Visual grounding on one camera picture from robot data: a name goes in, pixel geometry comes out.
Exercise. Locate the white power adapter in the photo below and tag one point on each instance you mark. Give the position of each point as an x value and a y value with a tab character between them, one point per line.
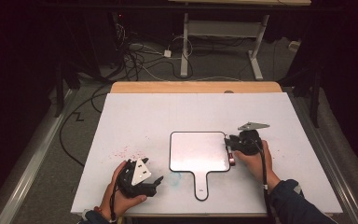
167	53

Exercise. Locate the person's left hand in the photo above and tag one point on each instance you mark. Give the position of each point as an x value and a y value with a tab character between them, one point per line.
118	203

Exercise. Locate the large white board sheet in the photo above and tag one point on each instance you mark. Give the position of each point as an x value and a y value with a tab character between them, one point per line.
143	118

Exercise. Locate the black stand pole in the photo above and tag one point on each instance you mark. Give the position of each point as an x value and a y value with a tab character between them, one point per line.
59	93

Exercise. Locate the small white box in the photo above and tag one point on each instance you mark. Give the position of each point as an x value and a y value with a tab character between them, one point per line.
294	46

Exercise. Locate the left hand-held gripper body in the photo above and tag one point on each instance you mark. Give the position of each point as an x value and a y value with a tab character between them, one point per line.
141	172

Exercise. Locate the metal floor rail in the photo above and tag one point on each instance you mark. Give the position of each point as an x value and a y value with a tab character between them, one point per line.
28	174
320	133

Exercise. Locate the person's right hand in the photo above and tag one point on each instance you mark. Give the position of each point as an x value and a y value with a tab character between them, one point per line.
256	165

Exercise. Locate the white desk frame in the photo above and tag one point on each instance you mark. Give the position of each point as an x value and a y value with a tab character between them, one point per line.
185	46

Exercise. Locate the red and white wristband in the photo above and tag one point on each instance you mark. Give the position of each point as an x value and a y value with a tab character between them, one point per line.
99	211

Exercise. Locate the red whiteboard marker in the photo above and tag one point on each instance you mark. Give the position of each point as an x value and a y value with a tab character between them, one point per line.
231	159

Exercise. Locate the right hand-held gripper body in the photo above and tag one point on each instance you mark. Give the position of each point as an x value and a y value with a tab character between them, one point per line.
250	141

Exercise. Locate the small whiteboard paddle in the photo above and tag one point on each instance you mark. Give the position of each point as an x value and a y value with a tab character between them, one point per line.
195	152

